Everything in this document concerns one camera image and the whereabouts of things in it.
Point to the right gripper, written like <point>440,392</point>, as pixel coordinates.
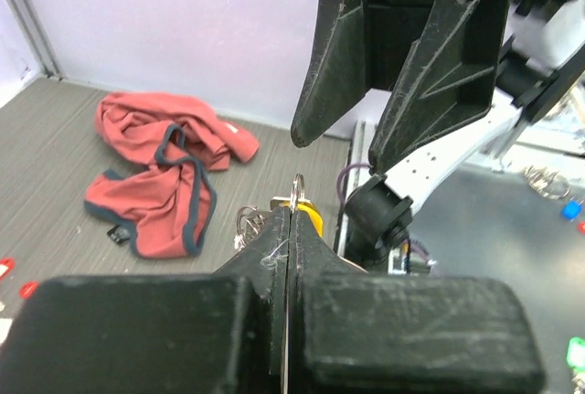
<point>444,80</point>

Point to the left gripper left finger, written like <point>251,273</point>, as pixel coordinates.
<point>173,333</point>

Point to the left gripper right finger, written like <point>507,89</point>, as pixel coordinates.
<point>351,331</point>

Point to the keyring with red tag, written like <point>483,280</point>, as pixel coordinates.
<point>250,220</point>

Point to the key with yellow tag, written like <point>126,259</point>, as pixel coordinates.
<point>314,215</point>

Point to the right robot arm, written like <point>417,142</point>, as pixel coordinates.
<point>541,56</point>

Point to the crumpled red shirt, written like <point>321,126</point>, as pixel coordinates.
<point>164,210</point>

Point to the far key with red tag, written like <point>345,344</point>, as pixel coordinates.
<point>6,266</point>

